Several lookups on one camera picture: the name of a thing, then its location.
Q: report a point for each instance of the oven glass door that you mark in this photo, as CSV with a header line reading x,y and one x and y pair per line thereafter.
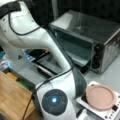
x,y
46,61

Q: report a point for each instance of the silver toaster oven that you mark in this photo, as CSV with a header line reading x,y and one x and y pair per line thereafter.
x,y
88,40

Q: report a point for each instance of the yellow item in drawer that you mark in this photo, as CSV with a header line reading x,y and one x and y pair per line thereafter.
x,y
12,76

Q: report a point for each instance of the pink pan with lid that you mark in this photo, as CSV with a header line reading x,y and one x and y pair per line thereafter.
x,y
99,97

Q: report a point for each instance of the wooden drawer cabinet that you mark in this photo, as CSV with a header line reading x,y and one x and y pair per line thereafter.
x,y
13,98

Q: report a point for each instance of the white induction cooker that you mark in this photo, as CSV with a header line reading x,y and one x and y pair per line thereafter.
x,y
111,114

